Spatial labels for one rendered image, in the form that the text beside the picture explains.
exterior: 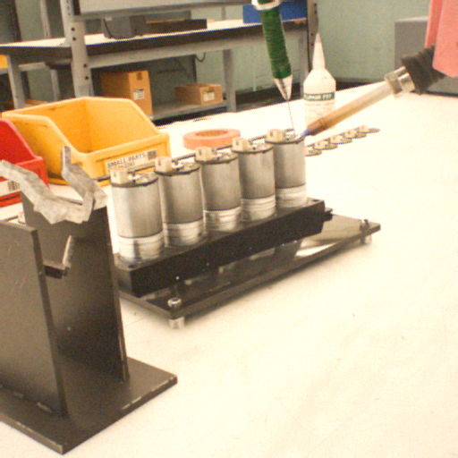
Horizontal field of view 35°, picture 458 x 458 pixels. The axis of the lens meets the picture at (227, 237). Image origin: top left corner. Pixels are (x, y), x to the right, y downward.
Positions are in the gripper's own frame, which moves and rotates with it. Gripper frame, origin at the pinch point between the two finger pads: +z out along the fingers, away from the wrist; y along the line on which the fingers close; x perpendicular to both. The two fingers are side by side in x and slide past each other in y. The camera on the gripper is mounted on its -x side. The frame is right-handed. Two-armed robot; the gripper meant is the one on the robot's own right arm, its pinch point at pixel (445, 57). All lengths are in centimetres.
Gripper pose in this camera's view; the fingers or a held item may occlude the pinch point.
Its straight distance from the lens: 44.0
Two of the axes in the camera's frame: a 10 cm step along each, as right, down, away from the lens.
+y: -0.4, 3.2, -9.5
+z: -4.2, 8.5, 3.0
